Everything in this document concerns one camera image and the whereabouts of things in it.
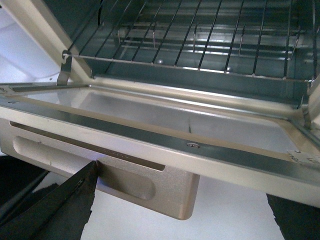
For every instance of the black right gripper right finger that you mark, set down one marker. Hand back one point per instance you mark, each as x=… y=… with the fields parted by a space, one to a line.
x=296 y=221

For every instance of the cream Toshiba toaster oven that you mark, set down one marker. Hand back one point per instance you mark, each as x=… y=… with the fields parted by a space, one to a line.
x=50 y=23

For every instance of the glass oven door with handle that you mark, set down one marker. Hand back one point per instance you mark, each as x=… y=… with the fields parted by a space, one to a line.
x=152 y=143

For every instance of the wire oven rack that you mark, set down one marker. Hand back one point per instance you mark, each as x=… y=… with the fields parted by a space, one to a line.
x=276 y=39

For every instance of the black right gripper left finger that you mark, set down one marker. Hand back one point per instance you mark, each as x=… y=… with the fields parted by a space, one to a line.
x=60 y=215

